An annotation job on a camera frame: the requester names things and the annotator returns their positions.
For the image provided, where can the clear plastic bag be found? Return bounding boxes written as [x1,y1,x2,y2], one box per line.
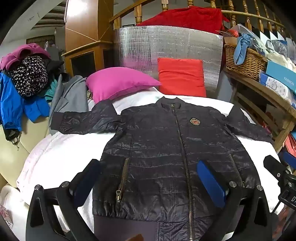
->
[266,39,288,58]

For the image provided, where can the pink pillow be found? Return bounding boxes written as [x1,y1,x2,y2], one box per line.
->
[85,67,162,103]

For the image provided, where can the white printed box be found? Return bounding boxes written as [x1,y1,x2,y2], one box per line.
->
[259,71,294,102]

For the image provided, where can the cream knitted cloth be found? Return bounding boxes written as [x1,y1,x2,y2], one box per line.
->
[269,52,296,70]

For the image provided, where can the blue jacket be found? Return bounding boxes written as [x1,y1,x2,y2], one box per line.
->
[0,71,50,139]

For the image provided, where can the red cloth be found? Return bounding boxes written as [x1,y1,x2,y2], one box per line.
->
[136,6,230,35]

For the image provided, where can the blue cardboard box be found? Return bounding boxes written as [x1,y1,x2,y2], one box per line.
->
[265,60,296,93]

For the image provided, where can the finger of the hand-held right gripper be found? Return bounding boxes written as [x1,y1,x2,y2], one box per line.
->
[264,155,286,179]

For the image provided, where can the white textured blanket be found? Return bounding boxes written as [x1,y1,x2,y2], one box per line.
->
[0,87,286,241]

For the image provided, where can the wooden shelf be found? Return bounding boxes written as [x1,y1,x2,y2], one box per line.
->
[223,67,296,153]

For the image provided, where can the cream sofa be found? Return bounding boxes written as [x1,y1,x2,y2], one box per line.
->
[0,113,51,188]

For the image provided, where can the magenta garment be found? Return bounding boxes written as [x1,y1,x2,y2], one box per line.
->
[0,43,51,71]

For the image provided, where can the black quilted jacket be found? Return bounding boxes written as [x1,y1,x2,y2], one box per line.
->
[50,97,274,241]

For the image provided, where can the black white dotted garment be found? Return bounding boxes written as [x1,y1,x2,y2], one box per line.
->
[10,56,49,98]

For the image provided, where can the grey coat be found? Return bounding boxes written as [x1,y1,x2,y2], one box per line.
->
[48,74,89,136]

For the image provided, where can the red pillow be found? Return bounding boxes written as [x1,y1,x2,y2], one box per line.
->
[157,58,207,98]

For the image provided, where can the wooden stair railing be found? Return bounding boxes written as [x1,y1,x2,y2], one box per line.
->
[109,0,287,35]

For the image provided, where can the teal garment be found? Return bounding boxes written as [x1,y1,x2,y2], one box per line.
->
[44,79,58,102]

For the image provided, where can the wooden cabinet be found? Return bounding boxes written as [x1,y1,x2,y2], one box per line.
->
[61,0,114,78]

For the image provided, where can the light blue cloth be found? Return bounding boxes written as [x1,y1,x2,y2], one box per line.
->
[233,34,255,65]

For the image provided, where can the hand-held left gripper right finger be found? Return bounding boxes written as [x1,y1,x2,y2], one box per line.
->
[196,160,273,241]

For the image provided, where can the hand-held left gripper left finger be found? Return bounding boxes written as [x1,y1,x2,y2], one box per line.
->
[25,159,102,241]

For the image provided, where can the wicker basket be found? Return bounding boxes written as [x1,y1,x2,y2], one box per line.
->
[224,43,269,80]

